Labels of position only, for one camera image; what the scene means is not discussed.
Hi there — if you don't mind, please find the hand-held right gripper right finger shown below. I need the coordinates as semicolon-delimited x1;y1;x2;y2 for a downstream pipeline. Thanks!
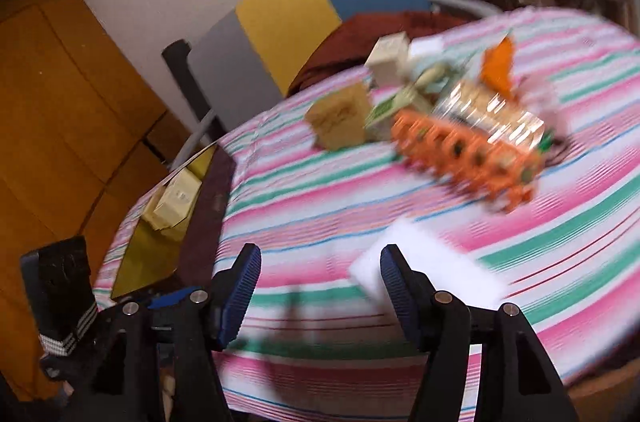
380;243;581;422

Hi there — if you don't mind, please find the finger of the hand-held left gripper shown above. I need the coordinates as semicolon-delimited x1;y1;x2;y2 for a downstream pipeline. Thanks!
146;289;195;310

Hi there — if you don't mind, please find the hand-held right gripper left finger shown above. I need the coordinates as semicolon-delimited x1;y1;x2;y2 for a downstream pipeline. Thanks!
65;243;263;422

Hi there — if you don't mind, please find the white sponge block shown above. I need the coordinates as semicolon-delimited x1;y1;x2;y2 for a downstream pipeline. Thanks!
347;217;511;314
407;36;446;59

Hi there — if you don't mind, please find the yellow storage box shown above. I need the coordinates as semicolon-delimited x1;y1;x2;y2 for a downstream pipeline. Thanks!
110;145;237;300

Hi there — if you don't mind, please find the orange plastic rack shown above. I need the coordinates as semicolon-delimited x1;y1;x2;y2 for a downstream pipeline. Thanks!
390;109;543;214

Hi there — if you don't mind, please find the kraft paper box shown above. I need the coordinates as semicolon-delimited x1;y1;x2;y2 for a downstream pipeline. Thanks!
305;82;373;151

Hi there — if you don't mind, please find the beige carton box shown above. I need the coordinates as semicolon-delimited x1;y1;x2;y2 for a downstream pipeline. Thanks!
365;33;412;88

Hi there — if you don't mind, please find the pale yellow carton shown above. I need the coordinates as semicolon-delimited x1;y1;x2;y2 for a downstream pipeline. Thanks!
142;197;176;232

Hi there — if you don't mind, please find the pale cream carton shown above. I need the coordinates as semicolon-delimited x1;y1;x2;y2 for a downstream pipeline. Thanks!
162;171;203;223

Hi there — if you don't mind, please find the wooden wardrobe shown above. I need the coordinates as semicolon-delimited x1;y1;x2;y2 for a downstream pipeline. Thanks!
0;0;221;403

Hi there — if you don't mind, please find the cream and blue soft roll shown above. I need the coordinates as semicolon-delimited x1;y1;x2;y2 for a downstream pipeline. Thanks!
407;61;462;96

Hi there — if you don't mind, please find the orange snack packet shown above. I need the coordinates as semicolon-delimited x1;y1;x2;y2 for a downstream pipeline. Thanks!
479;35;517;100

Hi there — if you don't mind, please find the rust brown jacket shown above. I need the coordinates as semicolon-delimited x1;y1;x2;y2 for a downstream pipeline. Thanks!
287;10;481;98

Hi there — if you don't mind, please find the grey yellow blue armchair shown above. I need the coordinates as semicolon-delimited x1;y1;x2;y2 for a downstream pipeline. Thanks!
162;0;501;168

